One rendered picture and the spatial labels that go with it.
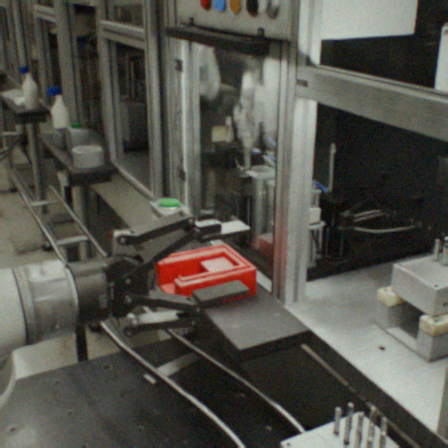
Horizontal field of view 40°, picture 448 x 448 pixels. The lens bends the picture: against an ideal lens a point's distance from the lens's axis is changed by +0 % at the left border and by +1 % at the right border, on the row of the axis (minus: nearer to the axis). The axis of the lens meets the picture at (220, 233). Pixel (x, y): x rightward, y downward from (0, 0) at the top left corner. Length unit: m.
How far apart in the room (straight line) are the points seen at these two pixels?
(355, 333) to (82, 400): 0.57
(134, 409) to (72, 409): 0.12
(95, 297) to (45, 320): 0.06
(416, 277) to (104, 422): 0.64
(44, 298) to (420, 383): 0.57
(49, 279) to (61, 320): 0.05
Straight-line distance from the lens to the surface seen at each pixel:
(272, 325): 1.08
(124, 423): 1.25
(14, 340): 0.70
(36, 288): 0.70
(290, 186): 1.05
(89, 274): 0.72
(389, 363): 1.02
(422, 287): 1.02
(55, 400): 1.33
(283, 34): 1.01
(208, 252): 1.21
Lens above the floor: 1.47
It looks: 23 degrees down
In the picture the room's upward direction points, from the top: straight up
